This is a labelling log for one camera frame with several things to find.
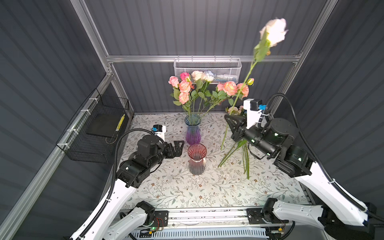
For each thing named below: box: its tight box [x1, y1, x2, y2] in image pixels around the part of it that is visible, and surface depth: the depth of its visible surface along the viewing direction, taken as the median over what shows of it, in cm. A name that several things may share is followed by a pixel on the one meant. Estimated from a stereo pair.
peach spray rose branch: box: [202, 77, 255, 118], surface depth 73 cm
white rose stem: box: [204, 70, 215, 83], surface depth 80 cm
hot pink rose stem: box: [179, 72, 191, 82], surface depth 80 cm
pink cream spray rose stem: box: [168, 76, 195, 121], surface depth 79 cm
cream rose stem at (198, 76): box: [191, 70, 206, 118], surface depth 80 cm
